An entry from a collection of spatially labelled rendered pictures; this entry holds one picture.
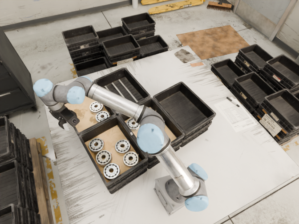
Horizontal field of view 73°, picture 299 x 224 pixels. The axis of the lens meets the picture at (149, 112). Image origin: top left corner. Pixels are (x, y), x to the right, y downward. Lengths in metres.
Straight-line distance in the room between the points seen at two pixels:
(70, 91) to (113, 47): 1.89
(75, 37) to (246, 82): 2.25
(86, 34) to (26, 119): 1.33
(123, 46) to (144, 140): 2.00
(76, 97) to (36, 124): 1.95
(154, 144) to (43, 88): 0.50
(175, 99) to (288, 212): 1.58
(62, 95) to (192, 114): 1.02
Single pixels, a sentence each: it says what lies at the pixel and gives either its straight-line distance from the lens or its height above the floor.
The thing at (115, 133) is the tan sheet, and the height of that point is 0.83.
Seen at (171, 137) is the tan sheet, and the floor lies 0.83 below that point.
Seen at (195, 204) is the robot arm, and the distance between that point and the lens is 1.09.
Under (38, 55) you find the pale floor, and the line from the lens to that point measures 3.73.
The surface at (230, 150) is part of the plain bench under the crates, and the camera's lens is 1.68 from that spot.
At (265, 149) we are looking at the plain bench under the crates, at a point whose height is 0.70.
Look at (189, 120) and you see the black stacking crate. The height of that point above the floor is 0.83.
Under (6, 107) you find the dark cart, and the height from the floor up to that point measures 0.22.
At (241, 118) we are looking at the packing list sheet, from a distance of 1.88.
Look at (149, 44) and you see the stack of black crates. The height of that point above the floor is 0.38.
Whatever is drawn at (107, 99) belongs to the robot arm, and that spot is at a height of 1.36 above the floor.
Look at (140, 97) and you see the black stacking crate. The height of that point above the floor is 0.83.
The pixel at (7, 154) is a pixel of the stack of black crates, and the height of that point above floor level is 0.58.
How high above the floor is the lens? 2.11
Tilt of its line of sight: 55 degrees down
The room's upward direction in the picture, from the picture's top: 2 degrees clockwise
